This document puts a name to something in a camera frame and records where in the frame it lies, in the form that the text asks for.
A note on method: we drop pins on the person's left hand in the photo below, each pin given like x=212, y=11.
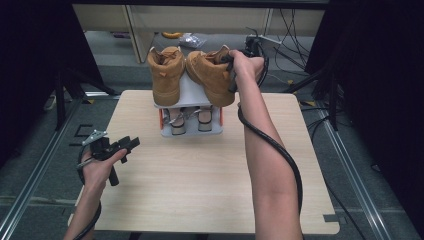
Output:
x=96, y=173

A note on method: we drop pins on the aluminium floor rail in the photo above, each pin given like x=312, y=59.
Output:
x=352, y=173
x=36, y=173

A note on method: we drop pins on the tan suede boot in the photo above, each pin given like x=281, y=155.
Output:
x=166, y=83
x=210, y=80

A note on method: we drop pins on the yellow object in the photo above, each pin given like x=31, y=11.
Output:
x=171, y=34

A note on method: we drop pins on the clear plastic bag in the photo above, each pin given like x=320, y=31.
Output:
x=191, y=40

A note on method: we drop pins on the white two-tier shoe rack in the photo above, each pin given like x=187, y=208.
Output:
x=191, y=93

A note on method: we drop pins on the person's right hand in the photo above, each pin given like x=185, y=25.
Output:
x=246, y=70

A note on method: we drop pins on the yellow floor tape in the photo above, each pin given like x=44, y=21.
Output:
x=88, y=100
x=310, y=103

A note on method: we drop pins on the dark curtain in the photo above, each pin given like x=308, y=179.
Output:
x=383, y=83
x=26, y=66

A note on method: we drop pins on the beige desk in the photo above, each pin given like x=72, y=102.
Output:
x=206, y=20

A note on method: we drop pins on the dark purple object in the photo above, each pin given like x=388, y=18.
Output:
x=120, y=34

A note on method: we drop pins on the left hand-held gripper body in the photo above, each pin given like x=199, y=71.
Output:
x=101, y=148

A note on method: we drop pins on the black floor tape marks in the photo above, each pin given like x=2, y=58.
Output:
x=83, y=126

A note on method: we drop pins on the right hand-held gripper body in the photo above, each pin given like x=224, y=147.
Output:
x=255, y=46

